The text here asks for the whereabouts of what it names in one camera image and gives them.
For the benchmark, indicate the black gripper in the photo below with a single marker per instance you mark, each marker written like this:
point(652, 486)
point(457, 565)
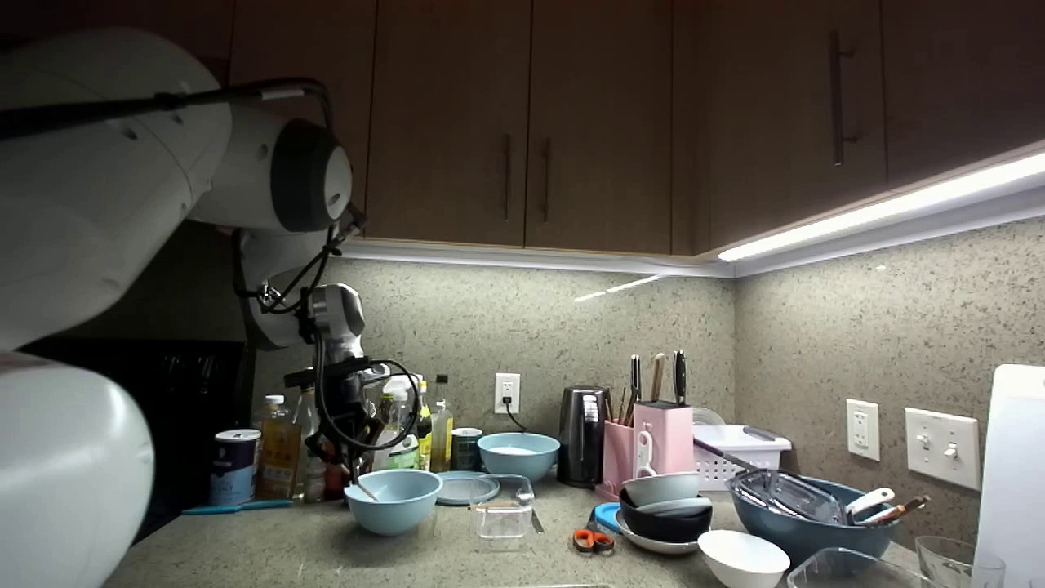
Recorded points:
point(370, 402)

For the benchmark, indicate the light blue front bowl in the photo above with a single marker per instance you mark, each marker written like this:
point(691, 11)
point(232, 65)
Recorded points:
point(407, 499)

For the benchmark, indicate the light blue bowl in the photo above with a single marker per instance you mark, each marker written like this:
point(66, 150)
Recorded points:
point(407, 499)
point(518, 452)

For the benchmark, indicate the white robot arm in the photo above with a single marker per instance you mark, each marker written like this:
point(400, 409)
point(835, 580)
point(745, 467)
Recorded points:
point(110, 141)

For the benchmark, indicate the light blue rear bowl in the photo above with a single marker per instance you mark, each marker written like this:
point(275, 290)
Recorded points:
point(518, 452)

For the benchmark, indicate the small white bowl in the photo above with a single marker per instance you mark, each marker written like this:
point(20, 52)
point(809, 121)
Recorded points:
point(743, 560)

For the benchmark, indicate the yellow cap bottle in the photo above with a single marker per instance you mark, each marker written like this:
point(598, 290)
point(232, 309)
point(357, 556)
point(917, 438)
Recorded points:
point(443, 426)

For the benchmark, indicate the light blue plate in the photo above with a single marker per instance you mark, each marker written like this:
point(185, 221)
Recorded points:
point(463, 487)

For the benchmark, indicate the white salt canister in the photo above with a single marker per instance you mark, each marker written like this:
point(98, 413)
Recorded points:
point(232, 465)

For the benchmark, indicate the clear glass container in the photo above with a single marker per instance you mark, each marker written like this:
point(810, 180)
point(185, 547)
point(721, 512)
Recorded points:
point(508, 515)

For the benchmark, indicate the black electric kettle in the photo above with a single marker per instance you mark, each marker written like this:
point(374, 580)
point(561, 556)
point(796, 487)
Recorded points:
point(583, 432)

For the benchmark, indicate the blue silicone lid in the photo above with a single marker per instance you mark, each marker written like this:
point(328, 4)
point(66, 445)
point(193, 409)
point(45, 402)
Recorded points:
point(607, 518)

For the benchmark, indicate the pink knife block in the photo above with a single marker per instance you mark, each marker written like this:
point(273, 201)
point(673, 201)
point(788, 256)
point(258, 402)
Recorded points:
point(654, 426)

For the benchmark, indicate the stacked grey black bowls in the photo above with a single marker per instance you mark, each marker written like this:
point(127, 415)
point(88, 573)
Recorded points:
point(668, 506)

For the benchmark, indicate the white dish basket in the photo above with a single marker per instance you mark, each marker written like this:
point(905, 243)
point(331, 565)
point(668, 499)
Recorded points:
point(723, 445)

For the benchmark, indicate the under cabinet light strip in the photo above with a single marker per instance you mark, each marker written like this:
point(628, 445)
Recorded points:
point(996, 192)

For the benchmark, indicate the white wall outlet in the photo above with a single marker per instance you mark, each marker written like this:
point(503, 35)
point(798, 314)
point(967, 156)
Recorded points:
point(508, 394)

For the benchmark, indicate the orange handled scissors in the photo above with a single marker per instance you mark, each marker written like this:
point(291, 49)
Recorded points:
point(591, 540)

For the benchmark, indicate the white light switch plate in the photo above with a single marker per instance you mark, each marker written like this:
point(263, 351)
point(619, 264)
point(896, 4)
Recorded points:
point(943, 445)

